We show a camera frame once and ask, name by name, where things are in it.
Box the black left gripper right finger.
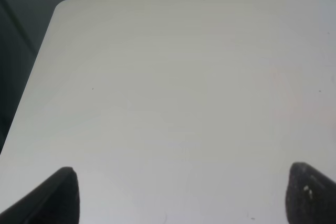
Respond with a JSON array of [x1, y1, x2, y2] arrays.
[[285, 162, 335, 224]]

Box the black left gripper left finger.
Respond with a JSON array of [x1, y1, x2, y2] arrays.
[[1, 167, 80, 223]]

